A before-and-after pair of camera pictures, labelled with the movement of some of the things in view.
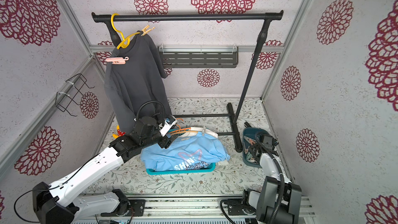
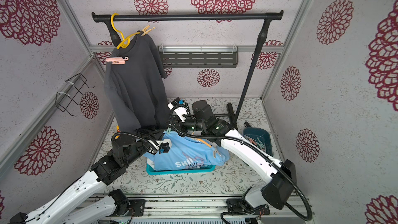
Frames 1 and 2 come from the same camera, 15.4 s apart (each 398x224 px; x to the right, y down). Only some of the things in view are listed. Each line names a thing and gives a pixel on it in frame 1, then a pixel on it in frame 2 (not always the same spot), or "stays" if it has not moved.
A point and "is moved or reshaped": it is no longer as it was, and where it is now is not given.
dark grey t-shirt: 137,89 stays
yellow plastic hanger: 126,41 stays
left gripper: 167,141 → 152,136
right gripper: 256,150 → 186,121
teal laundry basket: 154,172 stays
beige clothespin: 145,31 stays
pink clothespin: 117,60 stays
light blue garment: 196,150 stays
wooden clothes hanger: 194,129 is moved or reshaped
